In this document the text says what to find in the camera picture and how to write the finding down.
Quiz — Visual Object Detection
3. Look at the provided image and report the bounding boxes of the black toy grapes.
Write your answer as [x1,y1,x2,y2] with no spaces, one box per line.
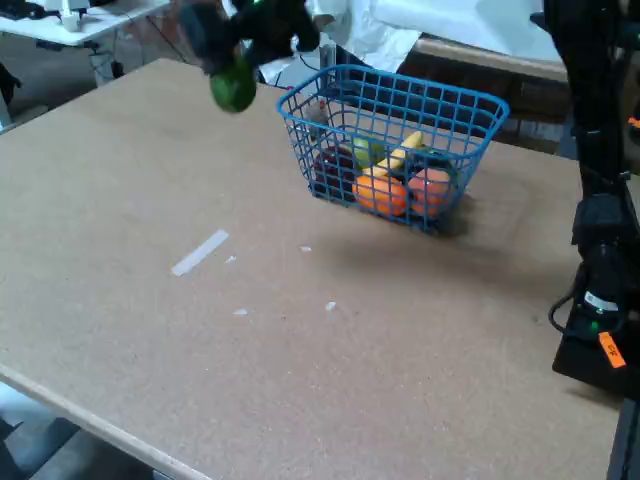
[312,143,357,202]

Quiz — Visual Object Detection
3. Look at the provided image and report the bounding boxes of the small grey object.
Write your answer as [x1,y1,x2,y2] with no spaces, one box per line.
[305,98,332,127]

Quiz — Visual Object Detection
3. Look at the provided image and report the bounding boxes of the blue wire basket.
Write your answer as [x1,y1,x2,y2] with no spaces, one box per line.
[276,63,511,236]

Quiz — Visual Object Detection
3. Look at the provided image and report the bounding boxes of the toy orange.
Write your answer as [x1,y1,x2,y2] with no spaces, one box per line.
[351,174,409,218]

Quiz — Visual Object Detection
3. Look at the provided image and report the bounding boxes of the black base cable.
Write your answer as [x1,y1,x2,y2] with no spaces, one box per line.
[548,278,589,334]

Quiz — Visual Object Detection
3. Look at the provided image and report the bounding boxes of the long white tape strip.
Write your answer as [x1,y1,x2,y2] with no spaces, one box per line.
[171,229,230,277]

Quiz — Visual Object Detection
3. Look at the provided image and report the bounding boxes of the yellow toy banana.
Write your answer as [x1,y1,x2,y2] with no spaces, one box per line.
[361,130,426,179]

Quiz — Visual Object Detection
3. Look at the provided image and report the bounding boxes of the yellow-green toy fruit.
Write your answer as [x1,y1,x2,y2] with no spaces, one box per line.
[351,135,387,169]

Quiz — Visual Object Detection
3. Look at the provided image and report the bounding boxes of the orange label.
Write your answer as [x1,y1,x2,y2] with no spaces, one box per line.
[597,330,628,370]

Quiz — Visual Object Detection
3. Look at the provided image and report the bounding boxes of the white desk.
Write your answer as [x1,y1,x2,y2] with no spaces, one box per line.
[0,0,171,49]

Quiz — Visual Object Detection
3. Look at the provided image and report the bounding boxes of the dark green toy fruit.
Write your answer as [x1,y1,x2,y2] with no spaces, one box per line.
[424,147,459,176]

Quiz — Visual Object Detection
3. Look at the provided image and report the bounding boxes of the round green toy fruit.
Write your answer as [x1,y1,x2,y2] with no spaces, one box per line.
[208,53,259,114]

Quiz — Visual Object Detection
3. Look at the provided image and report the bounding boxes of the red toy pomegranate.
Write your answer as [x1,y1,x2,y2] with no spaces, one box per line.
[407,167,457,219]

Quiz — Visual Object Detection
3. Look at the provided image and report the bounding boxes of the brown wooden bench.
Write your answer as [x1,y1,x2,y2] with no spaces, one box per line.
[398,33,577,152]

